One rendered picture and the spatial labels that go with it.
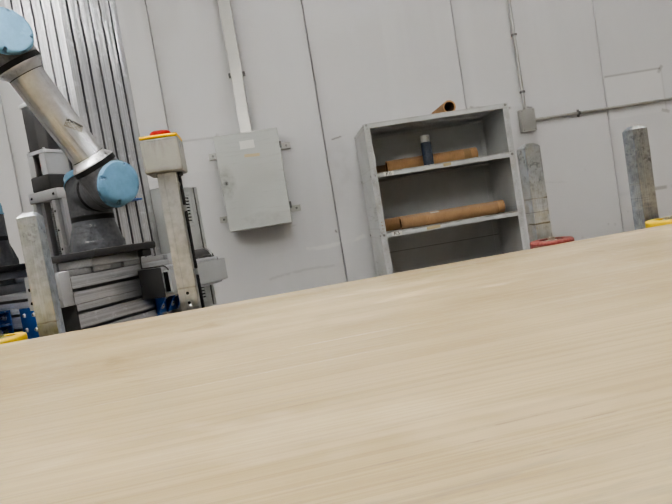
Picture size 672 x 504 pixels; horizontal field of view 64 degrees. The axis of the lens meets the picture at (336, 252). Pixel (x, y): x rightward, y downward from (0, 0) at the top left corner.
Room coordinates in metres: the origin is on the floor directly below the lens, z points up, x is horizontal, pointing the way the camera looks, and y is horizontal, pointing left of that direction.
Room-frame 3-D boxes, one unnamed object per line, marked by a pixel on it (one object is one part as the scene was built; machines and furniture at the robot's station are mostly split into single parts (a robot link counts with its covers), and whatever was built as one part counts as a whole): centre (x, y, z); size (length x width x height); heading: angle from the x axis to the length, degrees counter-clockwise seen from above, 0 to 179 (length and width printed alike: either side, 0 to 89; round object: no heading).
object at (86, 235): (1.56, 0.68, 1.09); 0.15 x 0.15 x 0.10
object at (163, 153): (1.04, 0.30, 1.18); 0.07 x 0.07 x 0.08; 8
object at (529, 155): (1.14, -0.44, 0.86); 0.04 x 0.04 x 0.48; 8
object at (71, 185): (1.56, 0.67, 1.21); 0.13 x 0.12 x 0.14; 48
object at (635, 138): (1.18, -0.68, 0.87); 0.04 x 0.04 x 0.48; 8
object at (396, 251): (3.46, -0.71, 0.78); 0.90 x 0.45 x 1.55; 94
